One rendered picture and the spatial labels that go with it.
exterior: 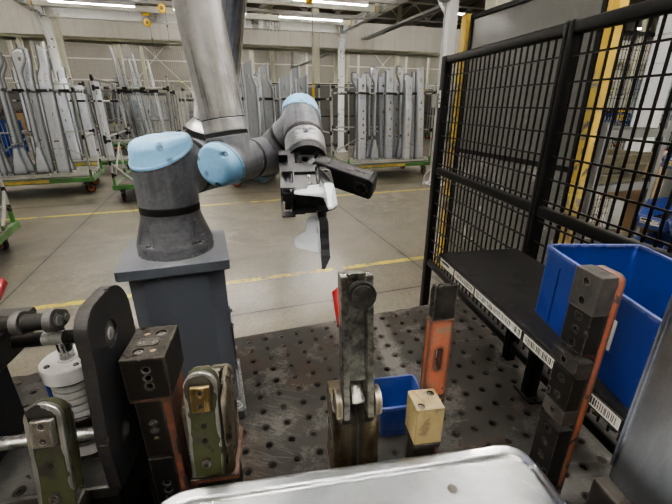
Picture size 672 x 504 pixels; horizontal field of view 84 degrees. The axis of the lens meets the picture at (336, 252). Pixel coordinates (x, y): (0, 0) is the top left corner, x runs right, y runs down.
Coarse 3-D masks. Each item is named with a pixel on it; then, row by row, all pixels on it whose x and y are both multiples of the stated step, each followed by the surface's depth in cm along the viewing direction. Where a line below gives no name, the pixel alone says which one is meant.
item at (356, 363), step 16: (352, 272) 41; (368, 272) 41; (352, 288) 37; (368, 288) 37; (352, 304) 38; (368, 304) 38; (352, 320) 42; (368, 320) 41; (352, 336) 42; (368, 336) 42; (352, 352) 43; (368, 352) 42; (352, 368) 43; (368, 368) 42; (368, 384) 43; (368, 400) 43; (368, 416) 44
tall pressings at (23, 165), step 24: (24, 48) 594; (0, 72) 579; (24, 72) 602; (48, 72) 596; (0, 96) 584; (24, 96) 593; (48, 96) 601; (48, 120) 609; (24, 144) 632; (48, 144) 644; (0, 168) 605; (24, 168) 619; (48, 168) 632; (72, 168) 660
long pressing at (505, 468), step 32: (480, 448) 45; (512, 448) 45; (256, 480) 41; (288, 480) 41; (320, 480) 41; (352, 480) 41; (384, 480) 41; (416, 480) 41; (448, 480) 41; (480, 480) 41; (512, 480) 41; (544, 480) 42
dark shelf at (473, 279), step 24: (456, 264) 90; (480, 264) 90; (504, 264) 90; (528, 264) 90; (480, 288) 78; (504, 288) 78; (528, 288) 78; (504, 312) 70; (528, 312) 69; (528, 336) 63; (552, 336) 62; (552, 360) 58; (600, 384) 51; (600, 408) 49; (624, 408) 47
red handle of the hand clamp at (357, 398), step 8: (336, 288) 52; (336, 296) 51; (336, 304) 51; (336, 312) 50; (336, 320) 50; (352, 384) 44; (360, 384) 45; (352, 392) 44; (360, 392) 44; (352, 400) 43; (360, 400) 43
